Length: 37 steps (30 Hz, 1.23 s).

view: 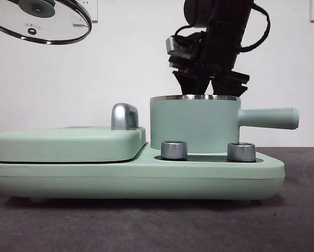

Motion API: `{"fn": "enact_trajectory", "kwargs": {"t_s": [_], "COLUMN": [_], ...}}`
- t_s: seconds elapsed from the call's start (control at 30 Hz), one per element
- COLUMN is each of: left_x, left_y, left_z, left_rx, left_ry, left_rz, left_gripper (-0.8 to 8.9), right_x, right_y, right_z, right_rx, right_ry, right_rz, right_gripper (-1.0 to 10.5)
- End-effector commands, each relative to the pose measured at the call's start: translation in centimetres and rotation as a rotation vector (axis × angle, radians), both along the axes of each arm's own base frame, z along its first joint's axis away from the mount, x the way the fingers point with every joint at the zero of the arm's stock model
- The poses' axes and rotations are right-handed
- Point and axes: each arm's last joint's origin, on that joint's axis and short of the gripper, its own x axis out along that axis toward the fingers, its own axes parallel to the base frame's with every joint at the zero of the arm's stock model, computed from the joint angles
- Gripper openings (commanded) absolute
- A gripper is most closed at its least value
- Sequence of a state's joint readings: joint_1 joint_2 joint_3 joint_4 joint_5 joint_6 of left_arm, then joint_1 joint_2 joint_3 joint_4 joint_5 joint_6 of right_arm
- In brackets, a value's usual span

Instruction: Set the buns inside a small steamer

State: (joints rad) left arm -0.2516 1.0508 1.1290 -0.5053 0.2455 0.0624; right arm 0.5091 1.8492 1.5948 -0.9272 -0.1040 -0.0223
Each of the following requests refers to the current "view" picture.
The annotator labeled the glass pot lid green knob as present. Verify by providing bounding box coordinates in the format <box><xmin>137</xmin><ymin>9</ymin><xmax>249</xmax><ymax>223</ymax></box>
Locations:
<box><xmin>0</xmin><ymin>0</ymin><xmax>93</xmax><ymax>46</ymax></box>

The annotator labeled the silver control knob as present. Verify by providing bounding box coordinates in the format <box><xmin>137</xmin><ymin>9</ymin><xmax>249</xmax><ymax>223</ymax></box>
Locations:
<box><xmin>160</xmin><ymin>141</ymin><xmax>188</xmax><ymax>160</ymax></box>
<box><xmin>226</xmin><ymin>142</ymin><xmax>256</xmax><ymax>162</ymax></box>

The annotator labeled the black control panel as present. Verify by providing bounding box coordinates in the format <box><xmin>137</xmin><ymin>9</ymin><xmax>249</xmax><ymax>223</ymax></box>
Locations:
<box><xmin>154</xmin><ymin>154</ymin><xmax>257</xmax><ymax>163</ymax></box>

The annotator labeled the mint green breakfast maker base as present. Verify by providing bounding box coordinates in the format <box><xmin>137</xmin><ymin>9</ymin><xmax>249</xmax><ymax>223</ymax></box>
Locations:
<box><xmin>0</xmin><ymin>145</ymin><xmax>286</xmax><ymax>204</ymax></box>

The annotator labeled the mint green griddle cover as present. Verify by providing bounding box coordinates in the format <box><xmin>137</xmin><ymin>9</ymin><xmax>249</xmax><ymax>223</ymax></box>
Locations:
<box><xmin>0</xmin><ymin>127</ymin><xmax>147</xmax><ymax>162</ymax></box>

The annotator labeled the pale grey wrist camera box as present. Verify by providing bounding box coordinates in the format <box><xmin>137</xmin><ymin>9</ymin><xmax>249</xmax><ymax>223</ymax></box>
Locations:
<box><xmin>166</xmin><ymin>35</ymin><xmax>197</xmax><ymax>62</ymax></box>

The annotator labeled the mint green handled pot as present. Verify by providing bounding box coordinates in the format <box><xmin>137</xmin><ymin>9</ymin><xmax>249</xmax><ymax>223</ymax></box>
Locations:
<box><xmin>149</xmin><ymin>94</ymin><xmax>300</xmax><ymax>155</ymax></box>

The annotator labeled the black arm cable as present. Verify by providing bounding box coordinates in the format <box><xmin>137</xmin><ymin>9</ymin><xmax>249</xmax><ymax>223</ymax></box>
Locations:
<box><xmin>239</xmin><ymin>0</ymin><xmax>272</xmax><ymax>53</ymax></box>

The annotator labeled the silver griddle cover handle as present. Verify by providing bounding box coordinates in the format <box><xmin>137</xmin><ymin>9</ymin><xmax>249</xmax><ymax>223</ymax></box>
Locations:
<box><xmin>111</xmin><ymin>103</ymin><xmax>140</xmax><ymax>131</ymax></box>

